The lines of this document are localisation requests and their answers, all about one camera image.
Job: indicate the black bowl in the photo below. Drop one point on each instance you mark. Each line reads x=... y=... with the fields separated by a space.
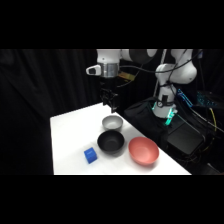
x=110 y=141

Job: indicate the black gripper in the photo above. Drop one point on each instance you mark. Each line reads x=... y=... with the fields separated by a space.
x=107 y=85

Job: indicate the black robot stand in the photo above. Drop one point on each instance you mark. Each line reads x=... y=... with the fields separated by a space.
x=180 y=136

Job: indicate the blue lit equipment rack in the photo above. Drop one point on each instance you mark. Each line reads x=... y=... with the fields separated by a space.
x=210 y=99

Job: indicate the pink bowl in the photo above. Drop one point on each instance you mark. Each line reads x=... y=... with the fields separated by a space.
x=144 y=150

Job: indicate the black curtain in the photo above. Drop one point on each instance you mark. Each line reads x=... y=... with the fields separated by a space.
x=40 y=93

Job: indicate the blue cube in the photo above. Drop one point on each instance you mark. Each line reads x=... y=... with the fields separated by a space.
x=90 y=155

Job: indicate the grey bowl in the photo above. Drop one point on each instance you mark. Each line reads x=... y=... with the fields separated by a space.
x=112 y=122

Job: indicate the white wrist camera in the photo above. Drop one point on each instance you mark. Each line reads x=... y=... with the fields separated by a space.
x=93 y=70

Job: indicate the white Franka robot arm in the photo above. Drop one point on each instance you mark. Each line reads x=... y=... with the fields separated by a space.
x=108 y=56

